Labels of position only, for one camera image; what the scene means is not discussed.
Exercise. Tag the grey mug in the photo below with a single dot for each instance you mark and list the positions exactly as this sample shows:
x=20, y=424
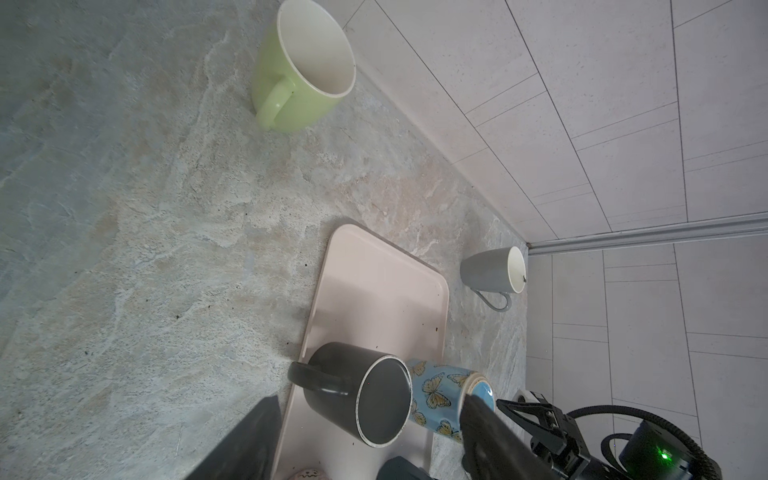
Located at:
x=502, y=271

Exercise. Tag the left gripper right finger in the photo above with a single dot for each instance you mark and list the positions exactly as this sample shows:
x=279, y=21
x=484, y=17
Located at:
x=492, y=450

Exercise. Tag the dark green mug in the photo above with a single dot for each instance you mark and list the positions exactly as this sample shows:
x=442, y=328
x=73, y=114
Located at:
x=399, y=468

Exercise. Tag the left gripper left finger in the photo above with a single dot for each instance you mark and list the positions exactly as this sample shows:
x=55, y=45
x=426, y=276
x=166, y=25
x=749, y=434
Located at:
x=248, y=450

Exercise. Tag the beige tray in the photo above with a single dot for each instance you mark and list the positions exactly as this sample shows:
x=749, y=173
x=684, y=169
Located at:
x=373, y=295

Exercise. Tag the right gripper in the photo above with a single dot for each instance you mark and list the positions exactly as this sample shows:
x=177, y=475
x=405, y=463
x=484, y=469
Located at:
x=555, y=437

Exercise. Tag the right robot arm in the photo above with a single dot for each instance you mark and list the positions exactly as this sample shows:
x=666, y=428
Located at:
x=657, y=449

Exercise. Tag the blue butterfly mug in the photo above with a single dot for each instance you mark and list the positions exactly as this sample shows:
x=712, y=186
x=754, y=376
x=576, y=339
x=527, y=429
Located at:
x=438, y=394

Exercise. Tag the light green mug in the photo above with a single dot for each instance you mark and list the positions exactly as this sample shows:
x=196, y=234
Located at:
x=305, y=67

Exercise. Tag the black mug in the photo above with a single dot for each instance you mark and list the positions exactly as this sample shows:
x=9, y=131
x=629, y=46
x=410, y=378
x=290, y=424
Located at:
x=367, y=393

